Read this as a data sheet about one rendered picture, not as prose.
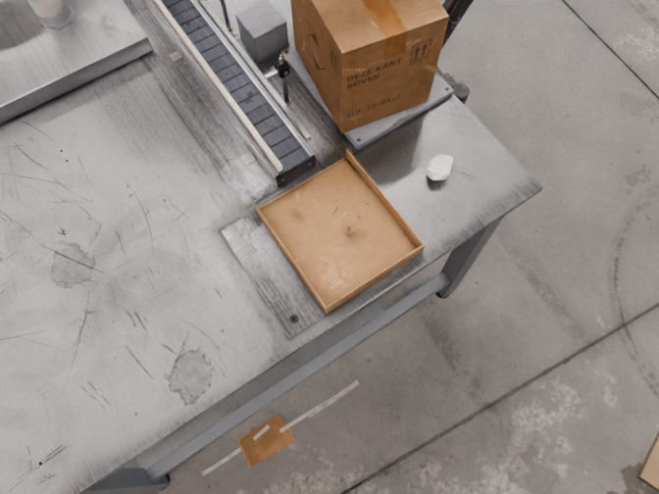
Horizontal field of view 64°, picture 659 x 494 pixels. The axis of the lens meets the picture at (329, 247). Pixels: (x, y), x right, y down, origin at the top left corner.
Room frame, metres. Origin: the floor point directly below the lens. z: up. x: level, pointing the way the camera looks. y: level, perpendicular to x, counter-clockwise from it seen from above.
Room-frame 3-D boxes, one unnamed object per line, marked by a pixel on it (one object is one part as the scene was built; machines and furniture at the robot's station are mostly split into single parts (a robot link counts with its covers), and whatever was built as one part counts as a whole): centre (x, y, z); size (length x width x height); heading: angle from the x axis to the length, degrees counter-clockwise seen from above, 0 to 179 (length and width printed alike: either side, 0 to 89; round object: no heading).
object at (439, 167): (0.65, -0.27, 0.85); 0.08 x 0.07 x 0.04; 114
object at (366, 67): (0.93, -0.09, 0.99); 0.30 x 0.24 x 0.27; 22
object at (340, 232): (0.50, -0.02, 0.85); 0.30 x 0.26 x 0.04; 32
